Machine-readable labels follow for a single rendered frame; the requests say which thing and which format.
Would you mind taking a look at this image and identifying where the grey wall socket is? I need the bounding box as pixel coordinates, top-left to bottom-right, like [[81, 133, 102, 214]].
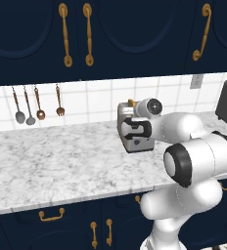
[[189, 73, 204, 90]]

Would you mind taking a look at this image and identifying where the grey hanging spoon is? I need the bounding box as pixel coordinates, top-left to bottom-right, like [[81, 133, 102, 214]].
[[11, 86, 26, 125]]

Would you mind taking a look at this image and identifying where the brass base cupboard handle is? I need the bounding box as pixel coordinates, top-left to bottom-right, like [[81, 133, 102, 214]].
[[89, 221, 99, 250], [105, 218, 114, 247]]

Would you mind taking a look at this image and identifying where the navy wall cupboard door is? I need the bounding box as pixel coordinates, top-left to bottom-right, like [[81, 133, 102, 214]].
[[184, 0, 227, 75], [76, 0, 192, 81], [0, 0, 80, 88]]

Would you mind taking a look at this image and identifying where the navy base cupboard door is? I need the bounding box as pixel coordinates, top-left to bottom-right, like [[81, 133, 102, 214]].
[[100, 208, 157, 250], [19, 224, 103, 250]]

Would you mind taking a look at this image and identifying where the brass wall cupboard handle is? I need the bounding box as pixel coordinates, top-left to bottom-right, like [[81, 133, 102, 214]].
[[82, 2, 95, 67], [58, 2, 73, 68], [192, 3, 213, 63]]

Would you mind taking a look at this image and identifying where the wooden hanging fork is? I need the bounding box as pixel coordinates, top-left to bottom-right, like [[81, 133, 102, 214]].
[[55, 83, 66, 117]]

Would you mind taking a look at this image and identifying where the grey hanging ladle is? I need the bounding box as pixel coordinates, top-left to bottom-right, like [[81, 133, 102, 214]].
[[23, 85, 37, 127]]

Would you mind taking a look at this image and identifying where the silver toaster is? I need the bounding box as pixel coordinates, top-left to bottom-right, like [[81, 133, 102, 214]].
[[116, 101, 157, 154]]

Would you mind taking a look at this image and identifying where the wooden hanging spoon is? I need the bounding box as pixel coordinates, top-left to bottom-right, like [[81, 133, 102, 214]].
[[32, 85, 47, 121]]

